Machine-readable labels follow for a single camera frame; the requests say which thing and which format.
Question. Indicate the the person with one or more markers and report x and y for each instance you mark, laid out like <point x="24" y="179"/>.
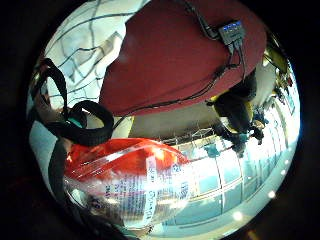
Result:
<point x="173" y="56"/>

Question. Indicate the red and clear plastic packet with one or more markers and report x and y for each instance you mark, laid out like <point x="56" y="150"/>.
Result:
<point x="133" y="186"/>

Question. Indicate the grey hub box blue lights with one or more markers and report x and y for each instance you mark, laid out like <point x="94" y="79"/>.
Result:
<point x="232" y="31"/>

